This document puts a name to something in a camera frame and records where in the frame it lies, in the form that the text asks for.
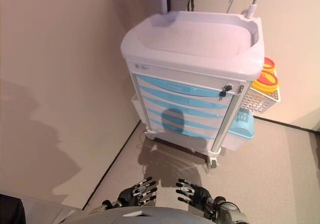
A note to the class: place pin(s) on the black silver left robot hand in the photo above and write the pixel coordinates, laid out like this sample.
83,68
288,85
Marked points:
130,195

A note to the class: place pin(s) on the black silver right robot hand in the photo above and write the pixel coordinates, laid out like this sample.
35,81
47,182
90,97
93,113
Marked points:
198,194

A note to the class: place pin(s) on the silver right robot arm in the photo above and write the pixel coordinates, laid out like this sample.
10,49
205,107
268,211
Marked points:
227,209

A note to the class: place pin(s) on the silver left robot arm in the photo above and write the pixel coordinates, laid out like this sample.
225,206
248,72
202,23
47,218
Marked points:
110,205

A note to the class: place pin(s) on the grey robot torso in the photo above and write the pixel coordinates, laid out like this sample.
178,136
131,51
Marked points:
150,217

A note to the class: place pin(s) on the white cart caster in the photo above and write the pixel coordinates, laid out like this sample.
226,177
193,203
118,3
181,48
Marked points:
213,160
151,134

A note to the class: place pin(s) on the white side box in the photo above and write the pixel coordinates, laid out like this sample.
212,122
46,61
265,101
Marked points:
136,106

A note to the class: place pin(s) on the black cart keys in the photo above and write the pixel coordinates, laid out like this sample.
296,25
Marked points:
226,89

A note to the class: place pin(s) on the silver cart latch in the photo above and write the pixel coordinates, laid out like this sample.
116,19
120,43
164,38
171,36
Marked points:
241,88

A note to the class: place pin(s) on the yellow sharps container red lid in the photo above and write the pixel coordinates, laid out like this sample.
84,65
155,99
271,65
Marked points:
270,64
265,80

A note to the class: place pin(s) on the white medical cart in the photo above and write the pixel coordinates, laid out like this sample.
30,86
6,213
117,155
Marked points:
190,34

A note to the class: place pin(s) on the grey IV pole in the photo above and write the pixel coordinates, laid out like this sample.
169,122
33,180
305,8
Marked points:
252,6

